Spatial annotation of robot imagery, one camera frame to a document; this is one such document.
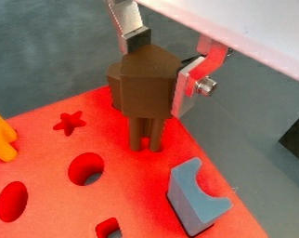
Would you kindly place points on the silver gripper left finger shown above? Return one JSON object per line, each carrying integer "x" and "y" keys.
{"x": 133, "y": 34}

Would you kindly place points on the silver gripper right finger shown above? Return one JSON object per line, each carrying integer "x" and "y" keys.
{"x": 193, "y": 81}

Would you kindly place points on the brown three-prong block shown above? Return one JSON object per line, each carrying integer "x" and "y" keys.
{"x": 148, "y": 77}

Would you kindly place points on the red peg board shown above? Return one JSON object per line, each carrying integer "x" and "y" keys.
{"x": 76, "y": 178}

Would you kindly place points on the yellow two-prong block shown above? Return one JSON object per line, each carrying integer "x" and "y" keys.
{"x": 8, "y": 136}

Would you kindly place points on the brown hexagonal peg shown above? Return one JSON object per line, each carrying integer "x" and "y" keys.
{"x": 113, "y": 81}

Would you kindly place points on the black curved stand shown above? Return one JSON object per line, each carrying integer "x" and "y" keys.
{"x": 289, "y": 139}

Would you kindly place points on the blue notched block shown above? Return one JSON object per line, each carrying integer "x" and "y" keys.
{"x": 196, "y": 208}

